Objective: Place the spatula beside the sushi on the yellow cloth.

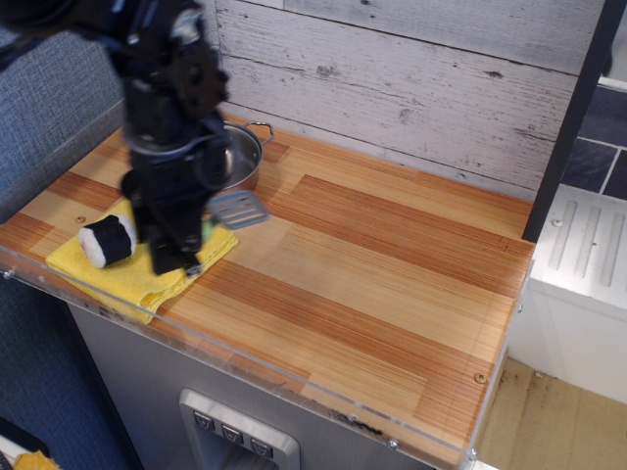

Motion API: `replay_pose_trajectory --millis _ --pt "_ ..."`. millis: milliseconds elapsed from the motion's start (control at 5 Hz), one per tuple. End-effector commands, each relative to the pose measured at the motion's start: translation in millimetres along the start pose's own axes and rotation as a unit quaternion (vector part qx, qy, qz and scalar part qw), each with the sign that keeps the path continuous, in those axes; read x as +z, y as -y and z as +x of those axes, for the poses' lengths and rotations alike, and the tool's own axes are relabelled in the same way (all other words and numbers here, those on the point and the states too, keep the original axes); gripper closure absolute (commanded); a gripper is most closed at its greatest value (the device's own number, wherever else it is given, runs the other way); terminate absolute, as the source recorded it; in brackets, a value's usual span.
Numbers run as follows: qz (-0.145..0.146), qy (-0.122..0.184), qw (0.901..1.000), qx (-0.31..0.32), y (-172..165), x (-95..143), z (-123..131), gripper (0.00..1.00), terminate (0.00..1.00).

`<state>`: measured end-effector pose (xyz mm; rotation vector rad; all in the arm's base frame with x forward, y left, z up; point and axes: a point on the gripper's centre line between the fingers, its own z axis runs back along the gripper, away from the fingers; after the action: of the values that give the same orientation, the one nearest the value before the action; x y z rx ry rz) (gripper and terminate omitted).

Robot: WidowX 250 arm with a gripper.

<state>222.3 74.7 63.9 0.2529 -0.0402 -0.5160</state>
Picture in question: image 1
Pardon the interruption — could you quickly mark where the grey control panel with buttons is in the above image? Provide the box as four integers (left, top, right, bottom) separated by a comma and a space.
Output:
179, 389, 301, 469

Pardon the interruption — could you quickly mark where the yellow object bottom left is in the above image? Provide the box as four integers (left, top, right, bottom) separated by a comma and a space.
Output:
14, 451, 61, 470

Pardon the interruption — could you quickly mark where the right dark vertical post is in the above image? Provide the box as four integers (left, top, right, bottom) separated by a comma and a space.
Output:
522, 0, 626, 243

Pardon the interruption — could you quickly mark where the plush sushi roll toy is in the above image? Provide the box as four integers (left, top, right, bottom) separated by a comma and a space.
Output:
77, 213, 137, 268

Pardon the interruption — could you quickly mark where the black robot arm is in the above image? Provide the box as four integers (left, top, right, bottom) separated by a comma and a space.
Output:
1, 1, 232, 276

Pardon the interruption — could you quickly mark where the green handled grey spatula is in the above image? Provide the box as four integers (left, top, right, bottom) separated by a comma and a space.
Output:
202, 190, 270, 240

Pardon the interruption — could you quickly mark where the yellow folded cloth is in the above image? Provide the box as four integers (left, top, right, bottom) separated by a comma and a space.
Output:
45, 195, 240, 326

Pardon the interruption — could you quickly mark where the clear acrylic edge guard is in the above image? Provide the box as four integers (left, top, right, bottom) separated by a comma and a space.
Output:
0, 244, 538, 466

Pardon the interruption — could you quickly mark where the stainless steel pot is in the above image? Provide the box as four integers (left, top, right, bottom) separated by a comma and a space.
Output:
223, 121, 275, 192

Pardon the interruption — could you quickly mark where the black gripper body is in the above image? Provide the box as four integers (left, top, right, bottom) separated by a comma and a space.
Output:
123, 111, 233, 253

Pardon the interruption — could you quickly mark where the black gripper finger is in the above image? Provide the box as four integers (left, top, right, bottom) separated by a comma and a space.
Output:
149, 236, 201, 277

